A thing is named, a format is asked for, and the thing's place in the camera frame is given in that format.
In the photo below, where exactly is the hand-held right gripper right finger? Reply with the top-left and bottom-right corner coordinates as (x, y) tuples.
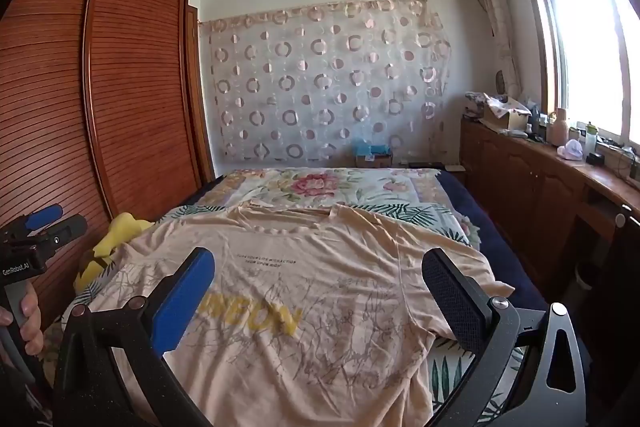
(421, 248), (588, 427)

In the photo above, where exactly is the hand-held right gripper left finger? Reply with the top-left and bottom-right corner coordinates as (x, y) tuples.
(52, 247), (216, 427)

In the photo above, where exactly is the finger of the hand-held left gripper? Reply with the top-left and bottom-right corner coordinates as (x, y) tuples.
(25, 204), (64, 230)
(42, 214), (88, 244)

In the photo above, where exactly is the beige printed t-shirt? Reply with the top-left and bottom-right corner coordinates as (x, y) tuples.
(87, 202), (516, 427)

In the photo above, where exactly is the person's left hand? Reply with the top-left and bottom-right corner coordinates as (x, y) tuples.
(0, 279), (45, 348)

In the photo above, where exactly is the yellow plush toy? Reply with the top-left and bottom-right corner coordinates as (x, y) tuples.
(74, 213), (156, 295)

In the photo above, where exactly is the bed with dark blue sheet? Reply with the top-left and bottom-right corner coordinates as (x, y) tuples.
(190, 169), (551, 313)

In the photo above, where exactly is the green leaf print blanket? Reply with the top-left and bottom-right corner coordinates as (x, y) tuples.
(75, 201), (526, 427)

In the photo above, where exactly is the long wooden sideboard cabinet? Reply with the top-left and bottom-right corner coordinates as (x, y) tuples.
(460, 117), (640, 288)

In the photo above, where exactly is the brown slatted wooden wardrobe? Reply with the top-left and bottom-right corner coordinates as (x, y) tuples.
(0, 0), (216, 333)

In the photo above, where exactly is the small brown cardboard box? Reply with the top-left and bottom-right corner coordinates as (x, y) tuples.
(356, 152), (393, 168)

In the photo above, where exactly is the open cardboard box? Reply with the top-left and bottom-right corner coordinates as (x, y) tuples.
(480, 94), (533, 132)

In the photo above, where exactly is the white crumpled bag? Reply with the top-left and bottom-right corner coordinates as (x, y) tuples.
(557, 139), (586, 160)

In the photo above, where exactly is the patterned cloth pile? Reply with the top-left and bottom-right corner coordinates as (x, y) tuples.
(465, 91), (488, 118)

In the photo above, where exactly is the circle patterned sheer curtain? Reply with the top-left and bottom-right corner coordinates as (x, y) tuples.
(199, 0), (453, 162)

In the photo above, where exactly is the wooden framed window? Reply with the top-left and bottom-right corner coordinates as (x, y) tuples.
(515, 0), (640, 142)

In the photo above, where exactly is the bundled patterned window curtain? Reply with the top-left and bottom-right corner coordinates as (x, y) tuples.
(469, 0), (523, 92)

